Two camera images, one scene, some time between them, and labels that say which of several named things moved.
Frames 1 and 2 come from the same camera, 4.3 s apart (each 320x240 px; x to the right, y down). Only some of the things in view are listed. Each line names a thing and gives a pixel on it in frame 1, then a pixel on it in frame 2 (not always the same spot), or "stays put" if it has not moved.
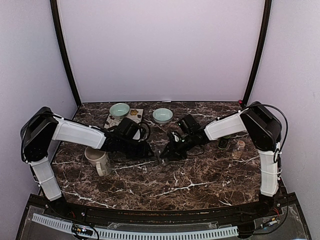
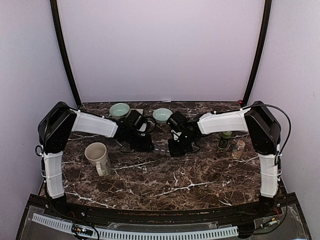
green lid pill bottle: x=222 y=142 stays put
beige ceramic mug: x=99 y=158 stays put
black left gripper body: x=134 y=152 to x=138 y=144
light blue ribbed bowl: x=162 y=115 stays put
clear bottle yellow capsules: x=237 y=153 stays put
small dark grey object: x=164 y=162 to x=163 y=151
